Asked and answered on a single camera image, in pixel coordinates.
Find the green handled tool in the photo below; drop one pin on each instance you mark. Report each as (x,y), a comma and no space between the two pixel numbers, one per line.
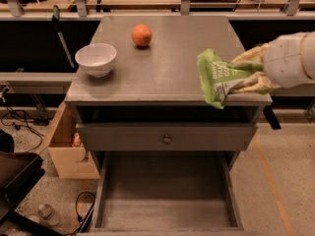
(56,22)

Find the open grey middle drawer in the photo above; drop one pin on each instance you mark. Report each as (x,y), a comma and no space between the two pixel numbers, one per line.
(165,194)

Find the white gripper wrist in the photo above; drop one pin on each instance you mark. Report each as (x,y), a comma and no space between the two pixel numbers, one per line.
(283,63)

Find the red soda can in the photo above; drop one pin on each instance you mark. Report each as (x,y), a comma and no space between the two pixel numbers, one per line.
(76,141)

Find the grey wooden drawer cabinet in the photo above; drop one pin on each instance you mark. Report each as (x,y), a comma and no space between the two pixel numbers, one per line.
(159,83)

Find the orange fruit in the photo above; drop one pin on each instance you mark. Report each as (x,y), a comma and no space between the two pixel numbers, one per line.
(141,35)

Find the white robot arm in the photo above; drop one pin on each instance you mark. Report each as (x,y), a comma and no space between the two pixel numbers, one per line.
(310,54)

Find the closed grey top drawer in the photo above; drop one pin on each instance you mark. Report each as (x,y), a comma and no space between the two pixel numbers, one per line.
(141,137)

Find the cardboard box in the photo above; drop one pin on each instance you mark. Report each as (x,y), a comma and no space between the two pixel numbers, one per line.
(70,162)

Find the green rice chip bag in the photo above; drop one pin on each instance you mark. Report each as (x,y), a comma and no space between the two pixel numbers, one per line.
(217,77)

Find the white ceramic bowl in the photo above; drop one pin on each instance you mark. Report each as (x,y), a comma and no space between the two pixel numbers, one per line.
(96,59)

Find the clear plastic bottle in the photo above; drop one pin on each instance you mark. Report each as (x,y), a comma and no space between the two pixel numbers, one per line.
(48,215)

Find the round brass drawer knob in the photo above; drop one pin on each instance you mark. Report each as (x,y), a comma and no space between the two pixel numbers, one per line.
(167,139)

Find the black chair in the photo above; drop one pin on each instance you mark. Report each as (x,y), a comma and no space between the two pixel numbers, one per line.
(19,172)

